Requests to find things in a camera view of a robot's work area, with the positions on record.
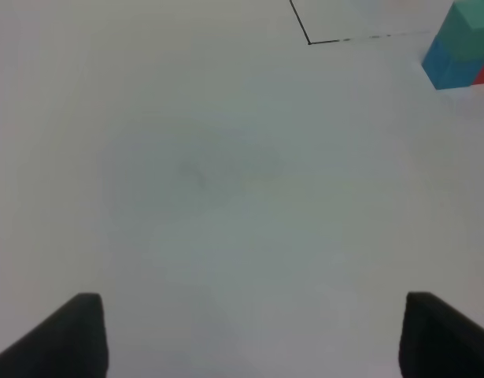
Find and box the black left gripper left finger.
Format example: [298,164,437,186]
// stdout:
[0,293,109,378]

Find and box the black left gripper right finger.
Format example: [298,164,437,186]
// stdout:
[398,292,484,378]

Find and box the blue block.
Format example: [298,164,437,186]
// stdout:
[422,39,484,90]

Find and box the green block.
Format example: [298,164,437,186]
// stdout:
[436,1,484,61]

